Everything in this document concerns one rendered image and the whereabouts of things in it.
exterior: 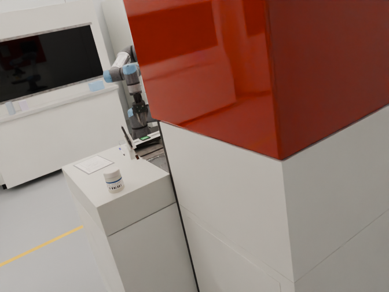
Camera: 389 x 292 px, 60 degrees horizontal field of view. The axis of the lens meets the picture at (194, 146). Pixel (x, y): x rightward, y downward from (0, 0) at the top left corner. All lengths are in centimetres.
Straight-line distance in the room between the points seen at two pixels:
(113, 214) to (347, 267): 91
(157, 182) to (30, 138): 317
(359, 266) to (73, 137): 385
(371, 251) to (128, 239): 96
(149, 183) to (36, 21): 350
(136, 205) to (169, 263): 38
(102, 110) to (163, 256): 325
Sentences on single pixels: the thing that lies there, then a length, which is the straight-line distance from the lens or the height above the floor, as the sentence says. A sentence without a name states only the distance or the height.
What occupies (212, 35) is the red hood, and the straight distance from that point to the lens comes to 96.
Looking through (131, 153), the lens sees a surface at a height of 100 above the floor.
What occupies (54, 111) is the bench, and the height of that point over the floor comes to 80.
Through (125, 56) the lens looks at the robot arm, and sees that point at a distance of 234.
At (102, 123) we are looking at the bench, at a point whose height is 46.
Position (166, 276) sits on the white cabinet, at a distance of 176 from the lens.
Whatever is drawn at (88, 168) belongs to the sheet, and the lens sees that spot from 184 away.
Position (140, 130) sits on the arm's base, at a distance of 241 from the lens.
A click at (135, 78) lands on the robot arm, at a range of 194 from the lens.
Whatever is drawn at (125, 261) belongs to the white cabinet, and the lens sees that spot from 161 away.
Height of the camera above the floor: 161
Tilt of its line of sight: 21 degrees down
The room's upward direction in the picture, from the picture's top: 11 degrees counter-clockwise
